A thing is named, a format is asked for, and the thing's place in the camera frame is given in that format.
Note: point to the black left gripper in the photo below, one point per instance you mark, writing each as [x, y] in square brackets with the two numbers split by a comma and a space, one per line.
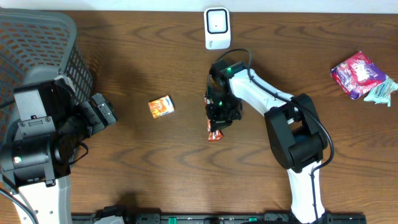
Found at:
[96, 113]

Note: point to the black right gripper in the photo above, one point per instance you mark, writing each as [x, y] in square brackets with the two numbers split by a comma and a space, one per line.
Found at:
[219, 123]

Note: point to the orange chocolate bar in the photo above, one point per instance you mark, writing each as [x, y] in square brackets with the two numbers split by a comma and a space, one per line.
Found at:
[213, 135]

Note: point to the small orange snack packet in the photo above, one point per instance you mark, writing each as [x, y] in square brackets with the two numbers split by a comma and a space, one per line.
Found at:
[161, 106]

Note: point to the purple snack packet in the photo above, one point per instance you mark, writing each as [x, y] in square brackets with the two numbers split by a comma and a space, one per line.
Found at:
[357, 75]

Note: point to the teal white snack packet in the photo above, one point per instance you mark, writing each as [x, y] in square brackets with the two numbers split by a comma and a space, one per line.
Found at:
[382, 93]

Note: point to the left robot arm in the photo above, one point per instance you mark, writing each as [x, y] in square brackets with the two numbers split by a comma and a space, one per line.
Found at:
[38, 152]

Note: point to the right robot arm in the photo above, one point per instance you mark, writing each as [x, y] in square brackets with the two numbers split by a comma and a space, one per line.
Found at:
[296, 135]

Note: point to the white barcode scanner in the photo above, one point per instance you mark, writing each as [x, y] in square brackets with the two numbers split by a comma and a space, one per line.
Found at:
[217, 28]

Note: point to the grey plastic mesh basket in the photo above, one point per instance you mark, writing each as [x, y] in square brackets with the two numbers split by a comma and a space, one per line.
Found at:
[37, 46]

